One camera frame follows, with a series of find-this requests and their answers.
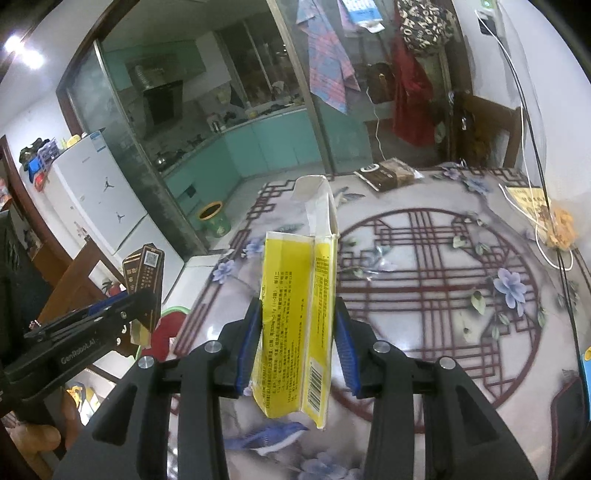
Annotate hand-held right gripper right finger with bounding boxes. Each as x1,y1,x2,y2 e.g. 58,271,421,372
333,296,539,480

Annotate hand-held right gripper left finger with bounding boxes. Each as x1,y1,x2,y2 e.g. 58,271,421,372
55,296,265,480

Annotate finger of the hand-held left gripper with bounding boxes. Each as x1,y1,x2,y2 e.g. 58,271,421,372
24,291,160,345

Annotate yellow cardboard box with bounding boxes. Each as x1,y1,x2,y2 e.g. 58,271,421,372
248,174,341,432

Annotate dark brown gold box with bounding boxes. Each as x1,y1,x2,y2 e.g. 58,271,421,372
121,243,165,348

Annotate person's left hand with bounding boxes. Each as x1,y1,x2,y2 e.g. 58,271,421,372
0,392,88,462

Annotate carved wooden chair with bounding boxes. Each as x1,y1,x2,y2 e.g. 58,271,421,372
34,249,125,324

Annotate yellow blue printed bag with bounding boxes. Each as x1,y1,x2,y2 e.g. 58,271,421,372
67,383,100,425

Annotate red stool with green rim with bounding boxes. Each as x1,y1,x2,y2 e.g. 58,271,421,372
136,305,185,363

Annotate small clear wrapper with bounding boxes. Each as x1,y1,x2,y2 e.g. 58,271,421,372
355,244,399,283

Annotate black television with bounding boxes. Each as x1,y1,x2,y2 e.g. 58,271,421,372
0,212,54,333

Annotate white refrigerator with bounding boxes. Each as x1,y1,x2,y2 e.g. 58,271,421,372
44,131,185,287

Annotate green waste bin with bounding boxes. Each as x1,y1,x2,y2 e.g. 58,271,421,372
196,200,232,238

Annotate pile of colourful toys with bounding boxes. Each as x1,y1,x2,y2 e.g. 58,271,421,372
18,136,70,185

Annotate brown snack packet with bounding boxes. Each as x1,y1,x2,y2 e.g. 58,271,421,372
353,158,422,192

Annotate teal kitchen base cabinets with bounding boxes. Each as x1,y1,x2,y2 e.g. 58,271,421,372
164,108,324,215

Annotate sliding glass door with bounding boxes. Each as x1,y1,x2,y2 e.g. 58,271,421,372
268,0,462,176

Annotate black range hood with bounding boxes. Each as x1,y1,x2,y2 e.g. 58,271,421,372
143,79,184,126

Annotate yellow paper sheet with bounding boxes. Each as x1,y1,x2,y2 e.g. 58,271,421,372
504,185,548,220

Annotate clear bag of orange snacks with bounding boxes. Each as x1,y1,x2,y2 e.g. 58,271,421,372
531,185,583,254

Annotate red garment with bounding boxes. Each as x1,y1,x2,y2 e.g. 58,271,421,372
392,41,437,147

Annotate brown handbag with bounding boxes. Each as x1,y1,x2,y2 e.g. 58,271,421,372
367,61,393,104

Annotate ceiling light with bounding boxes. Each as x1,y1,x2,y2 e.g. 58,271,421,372
2,34,44,70

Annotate plaid towel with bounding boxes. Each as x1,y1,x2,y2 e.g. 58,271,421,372
295,0,362,115

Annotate dark lettered bag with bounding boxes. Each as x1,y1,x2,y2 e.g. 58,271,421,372
397,0,458,57

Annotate blue white hanging packet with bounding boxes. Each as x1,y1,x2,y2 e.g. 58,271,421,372
339,0,386,34

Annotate thin white cord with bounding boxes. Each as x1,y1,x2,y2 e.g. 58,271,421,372
366,90,386,162

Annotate silver vent duct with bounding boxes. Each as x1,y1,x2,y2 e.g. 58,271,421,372
131,62,160,90

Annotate white charging cable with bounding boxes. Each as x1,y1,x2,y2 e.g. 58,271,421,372
475,11,578,273

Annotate black cable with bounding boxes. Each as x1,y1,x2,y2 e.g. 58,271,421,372
499,28,583,370

